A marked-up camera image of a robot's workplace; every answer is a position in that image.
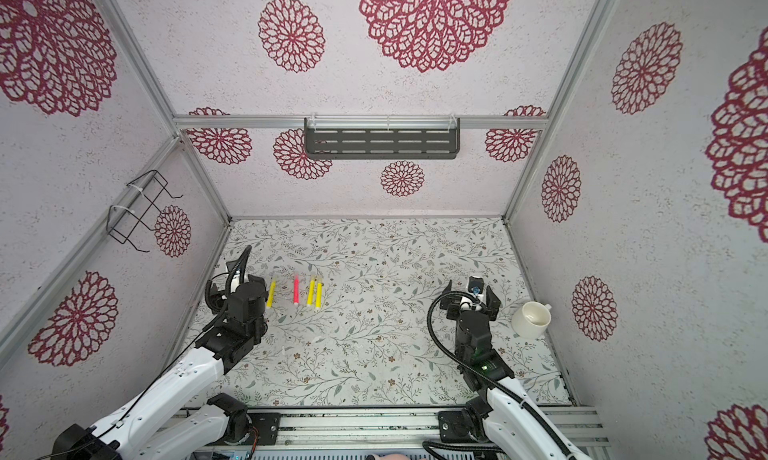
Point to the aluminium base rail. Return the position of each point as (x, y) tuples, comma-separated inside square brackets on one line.
[(352, 433)]

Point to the pink highlighter pen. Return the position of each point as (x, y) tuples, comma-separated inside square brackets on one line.
[(296, 289)]

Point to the black wire wall basket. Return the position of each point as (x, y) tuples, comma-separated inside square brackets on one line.
[(126, 216)]

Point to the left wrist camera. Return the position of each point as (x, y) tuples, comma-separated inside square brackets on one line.
[(234, 279)]

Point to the dark grey wall shelf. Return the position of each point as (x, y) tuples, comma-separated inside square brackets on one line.
[(386, 140)]

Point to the white mug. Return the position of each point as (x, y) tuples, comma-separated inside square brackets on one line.
[(531, 319)]

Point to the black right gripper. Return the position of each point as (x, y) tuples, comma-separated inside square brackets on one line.
[(454, 303)]

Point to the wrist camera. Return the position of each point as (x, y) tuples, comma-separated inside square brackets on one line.
[(234, 279), (473, 299)]

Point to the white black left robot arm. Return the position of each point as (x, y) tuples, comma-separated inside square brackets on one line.
[(135, 430)]

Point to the yellow highlighter pen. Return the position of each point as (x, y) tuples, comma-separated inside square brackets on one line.
[(271, 293)]

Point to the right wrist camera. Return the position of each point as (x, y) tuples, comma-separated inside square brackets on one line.
[(473, 299)]

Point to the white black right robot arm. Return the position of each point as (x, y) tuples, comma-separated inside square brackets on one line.
[(502, 418)]

